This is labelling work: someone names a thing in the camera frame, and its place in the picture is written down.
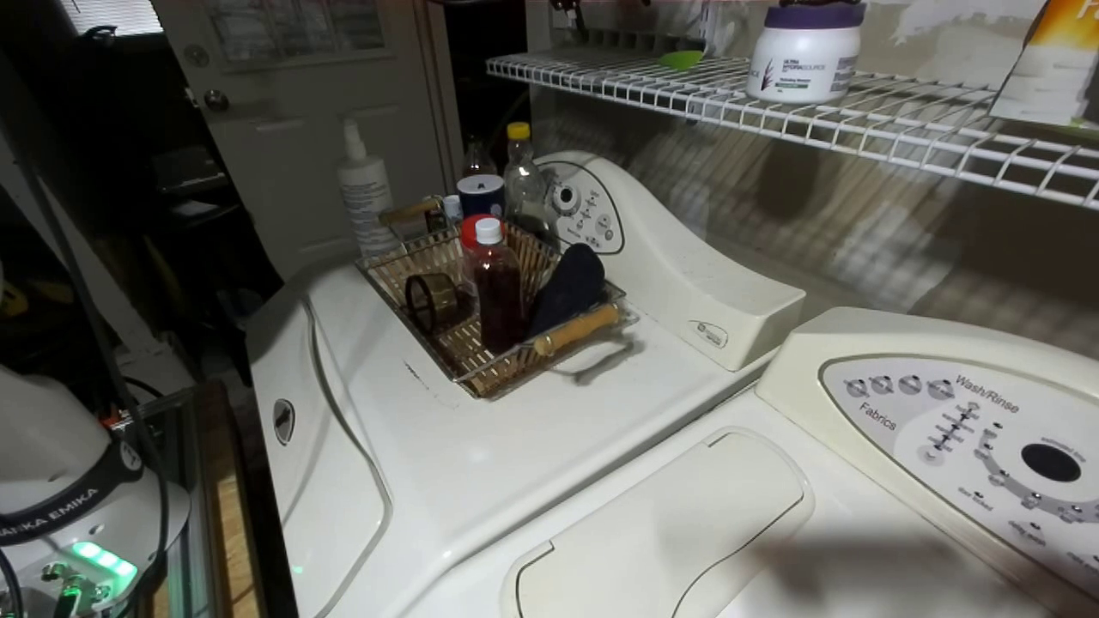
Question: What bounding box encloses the dark can blue label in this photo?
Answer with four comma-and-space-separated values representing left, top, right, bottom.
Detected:
452, 167, 508, 223

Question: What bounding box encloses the white pump bottle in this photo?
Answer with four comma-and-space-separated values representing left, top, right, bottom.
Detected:
334, 115, 400, 260

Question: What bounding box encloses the white dryer with dial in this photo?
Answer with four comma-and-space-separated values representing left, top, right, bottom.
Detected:
400, 305, 1099, 618

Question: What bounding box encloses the light green object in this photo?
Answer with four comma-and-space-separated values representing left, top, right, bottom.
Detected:
656, 44, 710, 73

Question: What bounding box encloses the white jar purple lid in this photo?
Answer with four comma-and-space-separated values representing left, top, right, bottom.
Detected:
748, 0, 869, 108

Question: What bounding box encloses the clear jar white lid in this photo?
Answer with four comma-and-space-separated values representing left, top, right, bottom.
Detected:
461, 133, 495, 177

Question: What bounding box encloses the dark folded cloth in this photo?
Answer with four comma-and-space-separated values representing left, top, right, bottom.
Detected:
526, 241, 610, 336

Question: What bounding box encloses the white wire shelf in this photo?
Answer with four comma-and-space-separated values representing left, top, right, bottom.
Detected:
481, 44, 1099, 216

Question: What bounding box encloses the wooden handle brush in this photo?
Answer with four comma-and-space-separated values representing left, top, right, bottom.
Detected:
526, 302, 629, 361

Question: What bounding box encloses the wicker basket tray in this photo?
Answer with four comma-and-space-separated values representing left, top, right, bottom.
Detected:
361, 219, 646, 402

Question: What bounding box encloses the white panel door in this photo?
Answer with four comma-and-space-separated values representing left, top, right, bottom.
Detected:
152, 0, 465, 282

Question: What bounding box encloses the orange and white box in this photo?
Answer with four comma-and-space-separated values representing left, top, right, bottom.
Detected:
989, 0, 1099, 130

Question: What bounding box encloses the grey metal stand beam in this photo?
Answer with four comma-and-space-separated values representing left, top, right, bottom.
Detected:
0, 133, 166, 361

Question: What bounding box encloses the white washer with basket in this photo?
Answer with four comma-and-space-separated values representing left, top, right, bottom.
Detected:
245, 148, 811, 618

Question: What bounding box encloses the black ring cup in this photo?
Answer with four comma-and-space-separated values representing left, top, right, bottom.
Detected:
402, 270, 474, 336

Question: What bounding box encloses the clear bottle yellow cap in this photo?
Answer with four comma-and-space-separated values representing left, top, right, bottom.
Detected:
498, 120, 562, 249

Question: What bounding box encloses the red liquid bottle white cap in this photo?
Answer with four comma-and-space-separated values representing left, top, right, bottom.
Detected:
472, 216, 534, 358

